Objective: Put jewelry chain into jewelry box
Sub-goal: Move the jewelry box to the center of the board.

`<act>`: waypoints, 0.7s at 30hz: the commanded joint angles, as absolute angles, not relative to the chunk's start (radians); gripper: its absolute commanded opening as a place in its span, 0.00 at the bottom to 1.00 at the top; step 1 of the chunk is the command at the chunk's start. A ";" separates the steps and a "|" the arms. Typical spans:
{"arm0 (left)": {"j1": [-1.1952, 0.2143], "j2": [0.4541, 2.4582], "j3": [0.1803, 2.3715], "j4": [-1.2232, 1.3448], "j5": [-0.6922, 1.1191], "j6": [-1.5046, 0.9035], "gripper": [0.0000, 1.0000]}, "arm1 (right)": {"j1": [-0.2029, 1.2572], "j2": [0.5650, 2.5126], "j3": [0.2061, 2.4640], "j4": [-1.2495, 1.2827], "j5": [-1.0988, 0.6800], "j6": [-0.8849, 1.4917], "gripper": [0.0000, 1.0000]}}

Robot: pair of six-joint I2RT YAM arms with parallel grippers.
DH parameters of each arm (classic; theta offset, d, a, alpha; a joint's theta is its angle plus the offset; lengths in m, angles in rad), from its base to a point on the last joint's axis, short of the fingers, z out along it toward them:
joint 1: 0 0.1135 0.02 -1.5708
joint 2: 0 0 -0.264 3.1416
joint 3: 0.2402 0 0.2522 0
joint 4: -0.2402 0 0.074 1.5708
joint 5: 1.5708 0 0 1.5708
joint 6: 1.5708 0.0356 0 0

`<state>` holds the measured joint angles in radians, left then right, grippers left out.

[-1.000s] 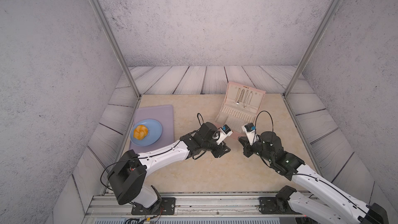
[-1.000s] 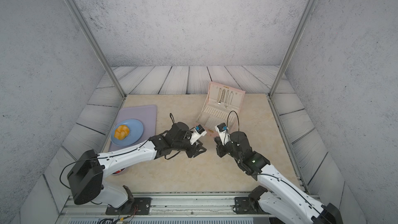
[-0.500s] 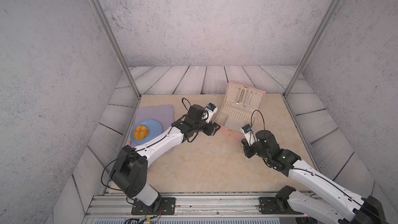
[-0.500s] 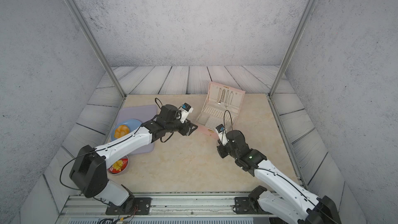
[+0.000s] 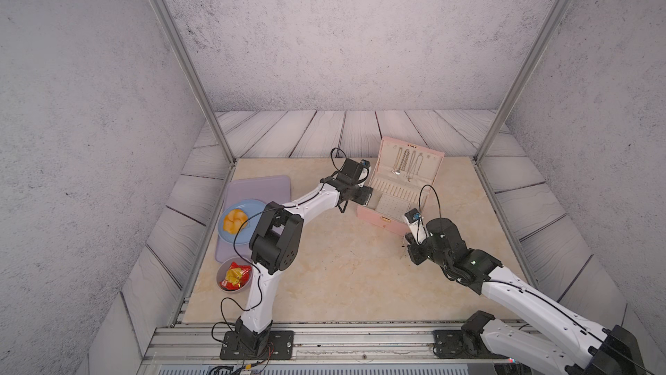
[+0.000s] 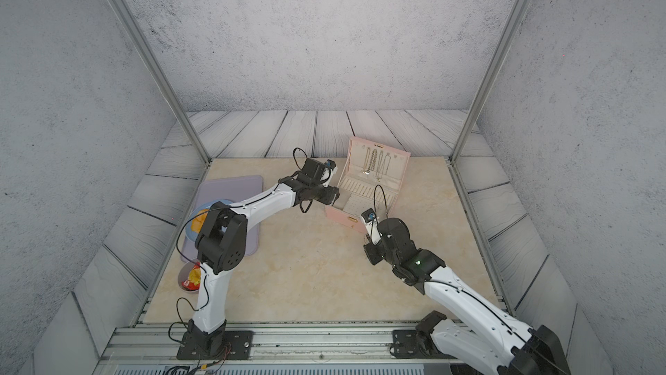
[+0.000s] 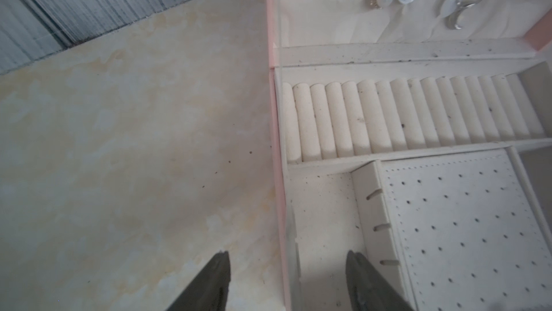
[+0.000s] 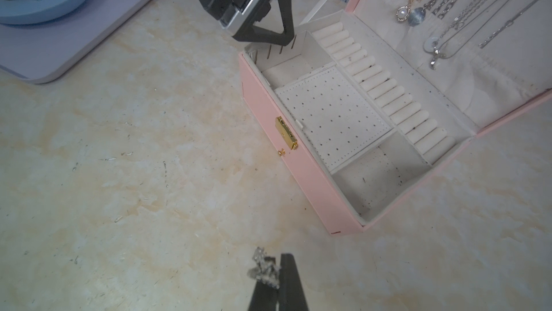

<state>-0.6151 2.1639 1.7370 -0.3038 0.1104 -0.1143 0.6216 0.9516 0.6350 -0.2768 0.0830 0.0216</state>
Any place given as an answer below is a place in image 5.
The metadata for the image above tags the pink jewelry box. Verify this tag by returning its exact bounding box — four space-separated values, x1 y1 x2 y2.
357 137 445 236

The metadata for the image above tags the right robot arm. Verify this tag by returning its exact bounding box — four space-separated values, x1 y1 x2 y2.
404 210 648 374

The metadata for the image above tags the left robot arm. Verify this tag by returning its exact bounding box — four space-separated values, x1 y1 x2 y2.
233 158 373 356

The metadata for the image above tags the purple mat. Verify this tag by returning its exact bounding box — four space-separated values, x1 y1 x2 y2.
215 176 291 263

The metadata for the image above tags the blue plate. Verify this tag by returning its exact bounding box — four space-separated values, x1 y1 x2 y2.
218 199 266 245

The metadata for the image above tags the yellow bread bun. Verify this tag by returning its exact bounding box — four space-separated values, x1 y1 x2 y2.
223 208 248 235

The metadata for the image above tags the red snack bowl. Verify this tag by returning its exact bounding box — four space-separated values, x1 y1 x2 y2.
216 257 253 293

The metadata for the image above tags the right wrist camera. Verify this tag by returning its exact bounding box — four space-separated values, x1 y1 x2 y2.
404 208 429 244

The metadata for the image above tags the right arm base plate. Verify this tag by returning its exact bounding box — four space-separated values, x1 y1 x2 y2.
433 330 502 359

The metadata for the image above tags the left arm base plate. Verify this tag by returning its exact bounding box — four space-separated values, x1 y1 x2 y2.
220 331 294 361

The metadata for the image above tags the aluminium rail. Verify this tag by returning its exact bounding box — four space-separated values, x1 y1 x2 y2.
139 321 529 374

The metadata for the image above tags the left frame post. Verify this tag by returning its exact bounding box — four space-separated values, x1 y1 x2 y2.
148 0 237 166

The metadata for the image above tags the frame post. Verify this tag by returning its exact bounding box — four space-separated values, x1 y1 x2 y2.
473 0 573 165
148 0 237 166

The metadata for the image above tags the right frame post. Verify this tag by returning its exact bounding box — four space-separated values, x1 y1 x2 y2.
473 0 573 165

